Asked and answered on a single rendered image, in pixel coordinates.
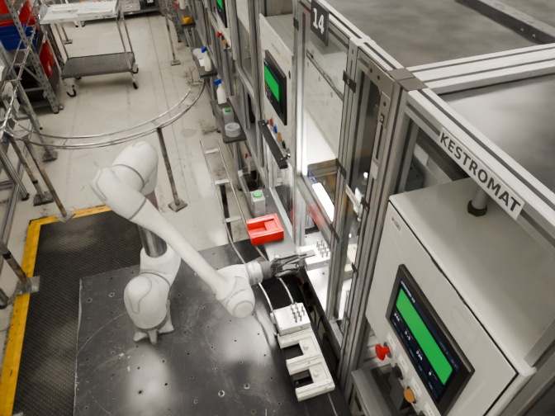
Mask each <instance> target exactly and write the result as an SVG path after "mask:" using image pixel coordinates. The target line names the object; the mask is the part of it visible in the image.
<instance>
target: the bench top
mask: <svg viewBox="0 0 555 416"><path fill-rule="evenodd" d="M234 245H235V247H236V249H237V250H238V252H239V254H240V256H241V257H242V258H243V259H244V261H245V262H246V263H248V262H251V261H253V260H254V259H256V258H259V257H261V255H260V253H259V252H258V250H257V249H256V248H255V246H253V245H252V243H251V240H250V239H244V240H240V241H237V242H234ZM198 252H199V253H200V254H201V256H202V257H203V258H204V259H205V260H206V261H207V262H208V263H209V264H210V265H211V266H212V267H213V268H214V269H215V270H216V271H217V270H220V269H222V268H224V267H229V266H233V265H243V263H242V262H241V261H240V259H239V257H238V256H237V254H236V252H235V250H234V249H233V247H232V245H231V243H227V244H223V245H220V246H215V247H212V248H206V249H203V250H198ZM139 274H140V265H135V266H133V267H126V268H122V269H118V270H115V271H111V272H104V273H101V274H97V275H94V276H90V277H84V278H80V288H79V305H78V337H77V353H76V370H75V387H74V391H75V397H74V416H306V415H305V412H304V409H303V407H302V404H301V401H299V402H298V399H297V397H296V386H295V385H294V386H293V384H292V380H291V377H290V375H289V372H288V369H287V365H286V363H285V360H284V357H283V355H282V350H281V348H280V345H279V342H278V338H275V337H274V335H273V333H275V332H276V326H275V325H274V324H273V323H272V320H271V316H270V314H271V312H270V309H269V307H268V302H267V301H266V298H265V296H264V294H263V292H262V291H261V289H260V287H259V285H258V284H254V285H252V286H250V287H251V289H252V291H253V293H254V299H255V306H254V310H253V311H252V312H251V313H250V314H249V315H248V316H247V317H245V318H242V319H238V318H236V317H234V316H233V315H231V314H230V313H229V312H228V310H226V309H225V307H224V306H223V305H222V303H221V302H220V301H218V299H217V298H216V294H213V293H212V292H211V288H210V286H209V285H208V284H207V283H206V282H205V281H203V280H202V279H201V278H200V277H199V276H198V275H197V273H196V272H195V271H194V270H193V269H192V268H191V267H190V266H189V265H188V264H187V263H186V262H185V261H184V260H183V259H182V258H181V262H180V266H179V269H178V272H177V275H176V277H175V278H174V281H173V284H172V285H171V286H170V288H169V291H168V298H167V300H169V301H170V306H169V308H170V315H171V321H172V326H173V328H174V331H173V332H172V333H163V334H160V335H158V336H157V343H156V344H151V341H150V338H145V339H142V340H140V341H139V342H137V343H136V342H134V340H133V336H134V322H133V320H132V319H131V317H130V316H129V314H128V311H127V309H126V305H125V301H124V292H125V288H126V286H127V284H128V283H129V282H130V281H131V280H132V279H133V278H135V277H137V276H139ZM110 277H113V279H110ZM282 279H283V281H284V282H285V284H286V286H287V288H288V290H289V291H290V293H291V295H292V299H293V301H294V303H297V304H300V303H302V304H303V306H304V308H305V311H306V313H307V316H308V318H309V320H310V325H311V329H312V331H313V333H314V335H315V338H316V341H317V342H318V345H319V347H320V350H321V353H322V356H323V358H324V359H325V363H326V365H327V367H328V369H329V372H330V375H331V377H332V380H333V382H334V390H333V391H331V392H330V395H331V398H332V400H333V402H334V406H335V408H336V410H337V413H338V415H339V416H353V415H352V412H351V410H350V408H349V405H348V402H347V400H346V398H345V396H344V392H343V391H342V388H341V386H340V384H339V381H338V378H337V376H336V375H335V372H334V368H333V367H332V365H331V362H330V359H329V357H328V355H327V352H326V350H325V347H324V344H323V343H322V341H321V338H320V335H319V333H318V331H317V328H316V326H315V323H314V321H313V318H312V317H311V313H310V311H309V309H308V307H307V304H306V302H305V299H304V297H303V294H302V293H301V289H300V287H299V285H298V283H297V280H296V278H295V275H294V273H293V274H291V275H287V276H284V277H282ZM260 283H261V285H262V286H263V288H264V290H265V291H266V293H267V295H268V298H269V300H270V302H271V305H272V307H273V310H278V309H281V308H285V307H288V306H291V301H290V299H289V297H288V294H287V292H286V290H285V288H284V287H283V285H282V283H281V282H280V280H279V279H277V278H276V276H274V275H272V277H271V278H269V279H265V280H263V281H262V282H260ZM88 299H91V301H88ZM305 403H306V407H307V410H308V413H309V415H310V416H334V413H333V410H332V408H331V406H330V402H329V400H328V398H327V395H326V393H324V394H322V395H317V396H315V397H312V398H309V399H305Z"/></svg>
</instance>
